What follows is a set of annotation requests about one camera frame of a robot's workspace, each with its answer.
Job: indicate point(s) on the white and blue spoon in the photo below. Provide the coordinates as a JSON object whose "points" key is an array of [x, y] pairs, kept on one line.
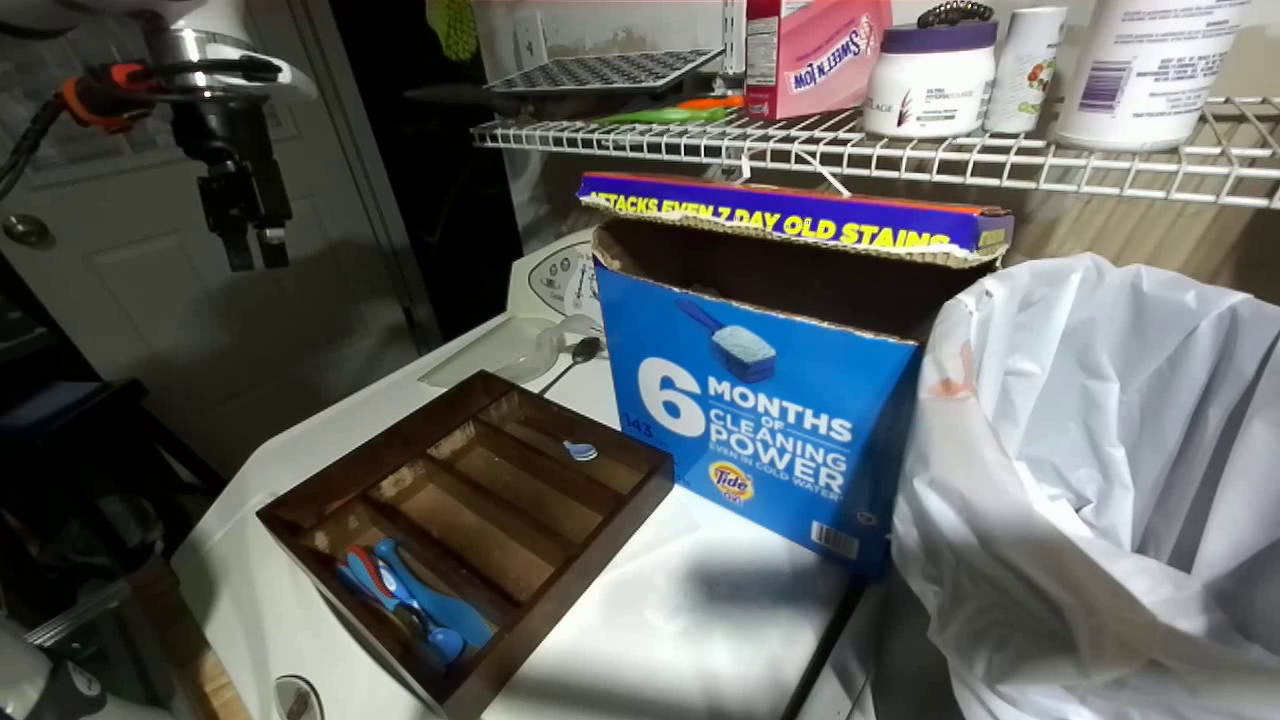
{"points": [[365, 578]]}

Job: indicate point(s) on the blue plastic spoon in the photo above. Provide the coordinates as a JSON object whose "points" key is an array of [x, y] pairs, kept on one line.
{"points": [[454, 625]]}

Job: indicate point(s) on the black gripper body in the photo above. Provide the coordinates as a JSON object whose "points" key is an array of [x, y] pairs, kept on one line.
{"points": [[234, 166]]}

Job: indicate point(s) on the white plastic bag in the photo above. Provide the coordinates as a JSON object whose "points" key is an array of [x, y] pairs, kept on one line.
{"points": [[1094, 506]]}

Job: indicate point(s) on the pink cardboard box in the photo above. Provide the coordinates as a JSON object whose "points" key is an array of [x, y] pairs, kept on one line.
{"points": [[820, 61]]}

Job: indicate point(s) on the dark wooden utensil holder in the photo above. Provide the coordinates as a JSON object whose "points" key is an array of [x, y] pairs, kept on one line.
{"points": [[533, 560]]}

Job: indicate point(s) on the small blue object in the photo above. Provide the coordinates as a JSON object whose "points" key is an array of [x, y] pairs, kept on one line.
{"points": [[580, 450]]}

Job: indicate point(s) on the cardboard detergent box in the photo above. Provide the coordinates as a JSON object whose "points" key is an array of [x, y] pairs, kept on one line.
{"points": [[775, 402]]}

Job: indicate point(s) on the green and orange packet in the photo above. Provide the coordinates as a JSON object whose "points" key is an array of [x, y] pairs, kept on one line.
{"points": [[680, 109]]}

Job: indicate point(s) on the slim white bottle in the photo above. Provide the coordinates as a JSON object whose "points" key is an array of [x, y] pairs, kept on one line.
{"points": [[1026, 75]]}

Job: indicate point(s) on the large white tub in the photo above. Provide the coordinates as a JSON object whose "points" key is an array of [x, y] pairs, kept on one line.
{"points": [[1147, 75]]}

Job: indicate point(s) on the white jar with purple lid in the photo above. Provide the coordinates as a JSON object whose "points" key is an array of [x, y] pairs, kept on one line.
{"points": [[930, 87]]}

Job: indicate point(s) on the white washing machine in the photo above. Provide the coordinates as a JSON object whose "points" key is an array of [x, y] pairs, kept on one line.
{"points": [[693, 625]]}

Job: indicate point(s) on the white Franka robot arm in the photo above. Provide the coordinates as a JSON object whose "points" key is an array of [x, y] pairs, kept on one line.
{"points": [[203, 61]]}

